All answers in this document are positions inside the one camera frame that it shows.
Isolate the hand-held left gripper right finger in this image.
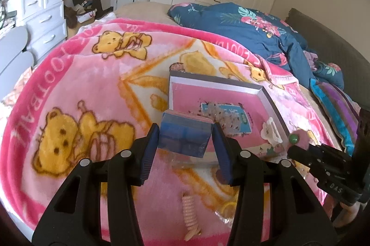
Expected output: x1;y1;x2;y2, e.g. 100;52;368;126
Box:
212;122;339;246

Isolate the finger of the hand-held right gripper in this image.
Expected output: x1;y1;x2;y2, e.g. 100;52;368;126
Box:
287;144;320;175
309;143;352;162

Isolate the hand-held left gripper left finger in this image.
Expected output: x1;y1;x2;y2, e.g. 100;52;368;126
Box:
32;123;161;246

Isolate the green bead pink hair tie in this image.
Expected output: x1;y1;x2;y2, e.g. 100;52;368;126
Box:
289;132;311;148

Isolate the blue plastic box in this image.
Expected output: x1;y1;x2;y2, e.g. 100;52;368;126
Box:
157;110;214;159

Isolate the pink cardboard tray box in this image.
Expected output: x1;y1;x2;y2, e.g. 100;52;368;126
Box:
168;70;290;169

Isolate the person's right hand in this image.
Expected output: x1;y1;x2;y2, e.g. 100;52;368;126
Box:
332;202;362;230

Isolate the white flower hair clip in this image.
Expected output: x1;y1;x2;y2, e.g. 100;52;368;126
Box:
260;117;286;146

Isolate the clear glitter packet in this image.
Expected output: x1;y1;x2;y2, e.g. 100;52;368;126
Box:
199;101;252;137

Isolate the striped purple blue pillow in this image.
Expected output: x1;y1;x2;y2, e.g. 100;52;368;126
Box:
310;79;362;157

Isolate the lilac cloth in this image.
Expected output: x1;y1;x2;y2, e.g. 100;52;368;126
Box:
302;51;318;70

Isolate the pink bear print blanket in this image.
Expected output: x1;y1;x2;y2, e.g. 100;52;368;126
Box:
0;17;336;246

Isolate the grey upholstered headboard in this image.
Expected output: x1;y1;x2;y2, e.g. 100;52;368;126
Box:
285;7;370;108

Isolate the navy floral duvet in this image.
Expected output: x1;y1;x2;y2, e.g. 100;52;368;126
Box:
168;2;344;90

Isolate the beige bed sheet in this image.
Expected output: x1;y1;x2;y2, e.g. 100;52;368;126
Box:
114;1;180;27

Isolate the white paper bag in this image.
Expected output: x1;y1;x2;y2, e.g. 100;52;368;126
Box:
77;10;97;24

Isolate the peach patterned sheet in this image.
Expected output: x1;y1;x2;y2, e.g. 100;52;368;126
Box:
0;67;32;105

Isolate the brown plush toy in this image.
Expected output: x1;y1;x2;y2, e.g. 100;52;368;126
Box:
64;5;78;29

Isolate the grey oval panel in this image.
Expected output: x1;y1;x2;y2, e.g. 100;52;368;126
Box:
0;25;28;61
0;51;34;84

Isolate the white drawer chest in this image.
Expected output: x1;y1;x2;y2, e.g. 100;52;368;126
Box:
7;0;68;61

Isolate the pink spiral hair tie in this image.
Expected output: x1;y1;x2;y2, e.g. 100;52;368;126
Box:
182;194;203;241

